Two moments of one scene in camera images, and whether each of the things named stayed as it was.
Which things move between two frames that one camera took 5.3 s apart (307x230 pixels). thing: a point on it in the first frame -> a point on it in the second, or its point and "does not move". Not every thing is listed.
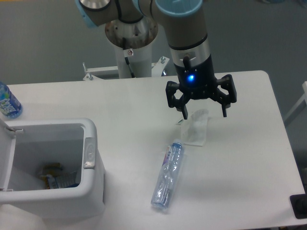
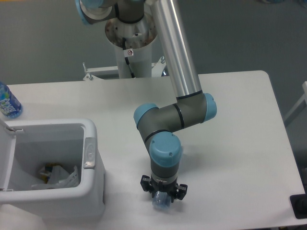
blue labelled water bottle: x=9 y=106 does not move
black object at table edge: x=299 y=203 does not move
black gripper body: x=196 y=77 -> x=170 y=188
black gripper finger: x=226 y=81 -> x=181 y=190
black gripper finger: x=180 y=104 -> x=145 y=181
